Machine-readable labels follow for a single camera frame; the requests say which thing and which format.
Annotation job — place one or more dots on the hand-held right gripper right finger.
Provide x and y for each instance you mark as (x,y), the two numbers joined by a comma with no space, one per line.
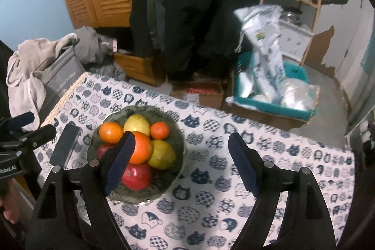
(243,168)

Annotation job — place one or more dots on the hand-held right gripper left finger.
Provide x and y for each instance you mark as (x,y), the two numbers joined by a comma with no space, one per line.
(123,159)

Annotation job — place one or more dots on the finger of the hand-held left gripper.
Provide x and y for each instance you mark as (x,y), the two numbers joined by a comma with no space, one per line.
(19,120)
(38,135)

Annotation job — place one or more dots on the red apple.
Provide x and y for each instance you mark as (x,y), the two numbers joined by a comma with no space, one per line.
(137,176)
(102,152)

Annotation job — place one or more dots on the large orange mandarin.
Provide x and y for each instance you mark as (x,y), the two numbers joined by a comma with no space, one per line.
(143,149)

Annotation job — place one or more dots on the small yellow pear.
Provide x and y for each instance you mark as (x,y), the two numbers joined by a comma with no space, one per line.
(137,124)

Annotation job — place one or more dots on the large yellow-green pear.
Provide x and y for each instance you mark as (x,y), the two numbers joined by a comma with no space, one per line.
(162,154)

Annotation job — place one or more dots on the green glass bowl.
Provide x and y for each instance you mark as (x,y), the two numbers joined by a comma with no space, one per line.
(174,135)

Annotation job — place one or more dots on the person's left hand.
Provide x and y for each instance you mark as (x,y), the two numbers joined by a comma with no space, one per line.
(8,203)

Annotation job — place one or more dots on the black rectangular object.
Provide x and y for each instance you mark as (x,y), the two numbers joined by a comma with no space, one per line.
(66,144)

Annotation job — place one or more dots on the cat print tablecloth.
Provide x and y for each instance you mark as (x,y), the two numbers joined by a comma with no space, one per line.
(211,132)

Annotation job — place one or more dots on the large flat cardboard box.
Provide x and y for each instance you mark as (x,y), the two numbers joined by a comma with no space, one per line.
(263,118)

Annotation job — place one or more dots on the grey printed bag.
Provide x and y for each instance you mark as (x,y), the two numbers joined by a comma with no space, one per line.
(63,74)

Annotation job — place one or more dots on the cardboard box with red contents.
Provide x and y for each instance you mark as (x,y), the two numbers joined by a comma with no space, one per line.
(202,93)

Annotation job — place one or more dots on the clear plastic bag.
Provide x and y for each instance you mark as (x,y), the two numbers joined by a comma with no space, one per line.
(297,93)

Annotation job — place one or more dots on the wooden drawer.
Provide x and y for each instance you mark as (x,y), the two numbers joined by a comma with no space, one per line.
(137,65)

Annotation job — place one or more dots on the dark grey garment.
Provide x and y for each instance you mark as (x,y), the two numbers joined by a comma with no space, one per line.
(93,48)

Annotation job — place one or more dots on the teal plastic basket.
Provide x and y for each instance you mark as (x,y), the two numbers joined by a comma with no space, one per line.
(296,70)

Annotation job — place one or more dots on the white printed bag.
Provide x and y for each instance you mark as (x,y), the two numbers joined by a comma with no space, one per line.
(263,33)

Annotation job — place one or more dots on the white plastic basket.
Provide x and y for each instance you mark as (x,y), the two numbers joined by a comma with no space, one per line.
(296,39)

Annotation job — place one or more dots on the black hanging coat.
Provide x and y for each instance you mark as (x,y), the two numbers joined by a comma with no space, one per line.
(199,18)

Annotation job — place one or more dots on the metal pot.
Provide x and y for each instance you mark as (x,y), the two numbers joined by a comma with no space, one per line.
(290,15)

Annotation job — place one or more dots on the white door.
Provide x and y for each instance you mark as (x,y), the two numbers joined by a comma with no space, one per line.
(345,33)

